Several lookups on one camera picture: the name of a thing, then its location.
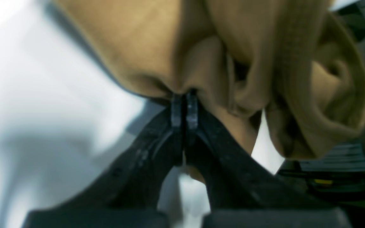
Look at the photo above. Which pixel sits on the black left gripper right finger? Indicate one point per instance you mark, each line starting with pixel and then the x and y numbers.
pixel 241 193

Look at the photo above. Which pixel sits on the brown t-shirt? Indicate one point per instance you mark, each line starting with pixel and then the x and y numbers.
pixel 290 58

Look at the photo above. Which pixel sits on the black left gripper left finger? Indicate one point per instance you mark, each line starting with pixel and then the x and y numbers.
pixel 127 193

